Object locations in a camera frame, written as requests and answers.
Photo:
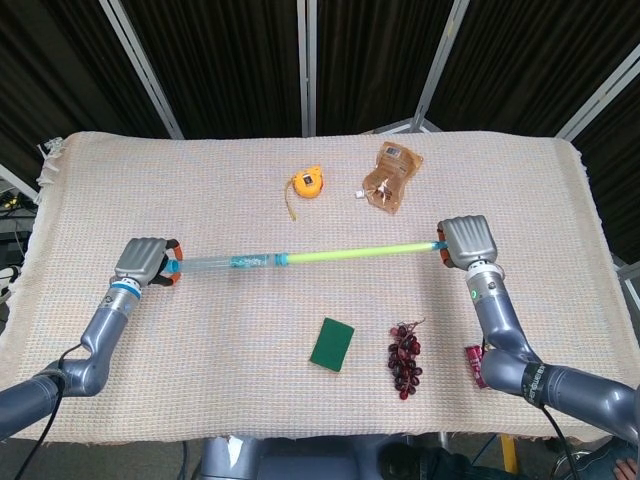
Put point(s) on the grey partition frame post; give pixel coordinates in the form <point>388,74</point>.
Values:
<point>600,95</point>
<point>440,65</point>
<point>306,65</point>
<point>145,70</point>

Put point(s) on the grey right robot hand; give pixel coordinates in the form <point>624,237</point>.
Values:
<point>467,240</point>

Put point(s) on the red snack packet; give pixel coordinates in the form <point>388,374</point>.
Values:
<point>475,365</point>

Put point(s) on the clear plastic tube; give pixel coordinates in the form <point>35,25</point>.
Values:
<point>220,263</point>

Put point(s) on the grey robot torso base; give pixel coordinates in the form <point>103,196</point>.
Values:
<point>300,457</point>

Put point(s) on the green and yellow sponge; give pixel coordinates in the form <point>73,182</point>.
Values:
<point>331,345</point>

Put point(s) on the brown spouted drink pouch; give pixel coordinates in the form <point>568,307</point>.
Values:
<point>390,180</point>

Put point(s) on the beige woven tablecloth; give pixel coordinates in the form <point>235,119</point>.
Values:
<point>225,200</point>

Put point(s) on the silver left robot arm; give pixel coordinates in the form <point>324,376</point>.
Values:
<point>100,335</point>

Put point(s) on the orange tape measure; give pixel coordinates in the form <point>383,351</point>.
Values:
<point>306,184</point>

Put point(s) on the red grape bunch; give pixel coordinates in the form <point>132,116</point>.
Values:
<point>404,360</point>

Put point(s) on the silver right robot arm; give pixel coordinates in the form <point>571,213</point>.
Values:
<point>505,330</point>

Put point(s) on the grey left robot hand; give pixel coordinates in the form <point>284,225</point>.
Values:
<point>140,257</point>

